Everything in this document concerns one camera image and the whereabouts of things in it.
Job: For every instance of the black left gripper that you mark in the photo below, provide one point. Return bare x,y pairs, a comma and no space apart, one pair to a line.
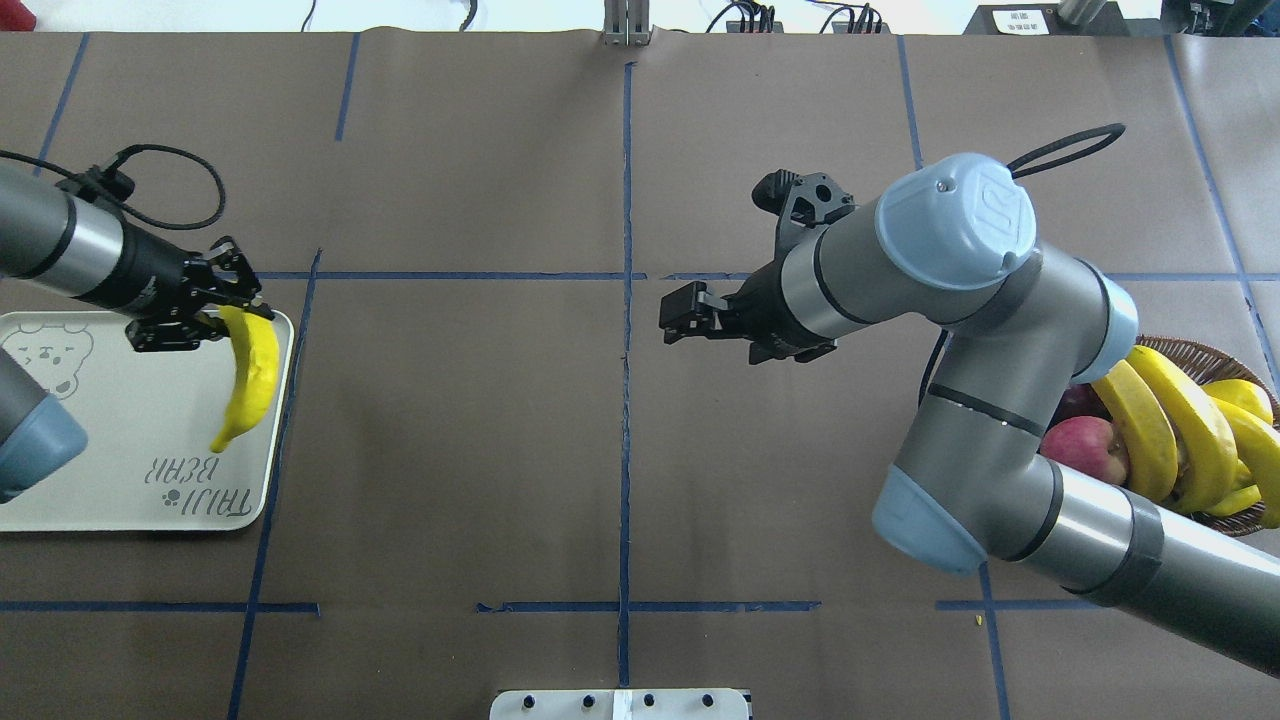
148,270

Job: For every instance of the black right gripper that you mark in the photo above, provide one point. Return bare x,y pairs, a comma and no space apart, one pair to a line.
766,304

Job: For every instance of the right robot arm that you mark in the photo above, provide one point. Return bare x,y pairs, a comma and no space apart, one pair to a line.
957,243

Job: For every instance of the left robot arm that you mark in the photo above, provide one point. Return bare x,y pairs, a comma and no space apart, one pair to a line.
80,239

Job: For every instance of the brown wicker basket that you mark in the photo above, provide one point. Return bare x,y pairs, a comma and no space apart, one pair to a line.
1204,365

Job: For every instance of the white bear tray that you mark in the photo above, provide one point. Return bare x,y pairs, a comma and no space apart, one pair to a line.
150,420

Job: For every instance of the red cylinder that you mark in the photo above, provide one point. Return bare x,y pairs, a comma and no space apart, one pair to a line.
15,16

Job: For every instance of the dark red mango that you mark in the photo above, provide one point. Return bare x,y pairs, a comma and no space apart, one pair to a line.
1080,400

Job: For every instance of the pink red apple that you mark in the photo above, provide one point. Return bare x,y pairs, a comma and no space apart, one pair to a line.
1091,445

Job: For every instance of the black box with label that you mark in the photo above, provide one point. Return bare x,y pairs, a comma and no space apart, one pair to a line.
1060,18

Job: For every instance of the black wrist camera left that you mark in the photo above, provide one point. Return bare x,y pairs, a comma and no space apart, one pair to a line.
96,185

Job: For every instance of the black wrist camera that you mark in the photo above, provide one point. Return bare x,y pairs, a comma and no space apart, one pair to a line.
96,185
803,203

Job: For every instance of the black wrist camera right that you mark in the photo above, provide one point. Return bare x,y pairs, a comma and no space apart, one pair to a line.
803,203

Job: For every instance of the aluminium frame post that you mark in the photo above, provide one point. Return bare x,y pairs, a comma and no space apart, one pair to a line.
627,23

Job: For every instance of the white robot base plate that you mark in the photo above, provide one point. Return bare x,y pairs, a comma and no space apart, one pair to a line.
623,703

